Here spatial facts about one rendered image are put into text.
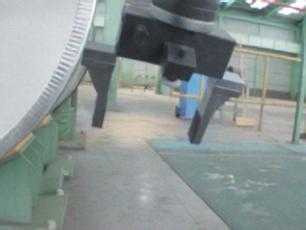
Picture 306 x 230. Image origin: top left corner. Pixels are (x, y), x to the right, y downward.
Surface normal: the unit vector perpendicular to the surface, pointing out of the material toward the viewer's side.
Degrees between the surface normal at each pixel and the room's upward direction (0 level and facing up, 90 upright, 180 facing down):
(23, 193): 90
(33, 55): 90
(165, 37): 114
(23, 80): 90
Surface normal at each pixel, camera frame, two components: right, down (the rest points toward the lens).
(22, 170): 0.19, 0.13
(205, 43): 0.11, 0.51
